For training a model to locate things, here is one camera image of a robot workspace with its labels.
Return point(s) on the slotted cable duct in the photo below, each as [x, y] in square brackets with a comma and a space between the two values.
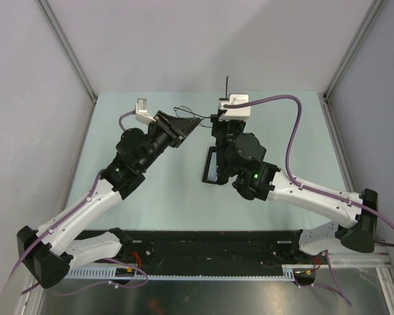
[285, 273]

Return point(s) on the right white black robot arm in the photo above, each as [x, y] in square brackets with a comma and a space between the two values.
[350, 225]

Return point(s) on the left aluminium corner post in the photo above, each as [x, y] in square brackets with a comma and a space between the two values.
[67, 49]

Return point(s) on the black glasses case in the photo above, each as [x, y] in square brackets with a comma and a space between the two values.
[215, 167]

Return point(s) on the thin wire-frame glasses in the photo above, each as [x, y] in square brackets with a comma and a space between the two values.
[187, 110]

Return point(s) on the aluminium front rail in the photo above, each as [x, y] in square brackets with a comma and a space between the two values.
[345, 258]

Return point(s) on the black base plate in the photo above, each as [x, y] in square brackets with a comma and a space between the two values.
[215, 253]

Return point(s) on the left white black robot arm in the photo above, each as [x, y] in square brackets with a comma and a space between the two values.
[50, 251]

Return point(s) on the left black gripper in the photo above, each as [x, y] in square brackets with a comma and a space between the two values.
[176, 128]

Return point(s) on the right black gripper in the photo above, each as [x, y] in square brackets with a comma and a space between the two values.
[217, 122]

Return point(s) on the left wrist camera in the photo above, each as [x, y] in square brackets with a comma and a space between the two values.
[141, 112]

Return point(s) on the aluminium corner post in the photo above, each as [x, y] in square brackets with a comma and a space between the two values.
[367, 23]
[67, 49]

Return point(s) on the right aluminium corner post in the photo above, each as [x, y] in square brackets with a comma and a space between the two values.
[367, 23]

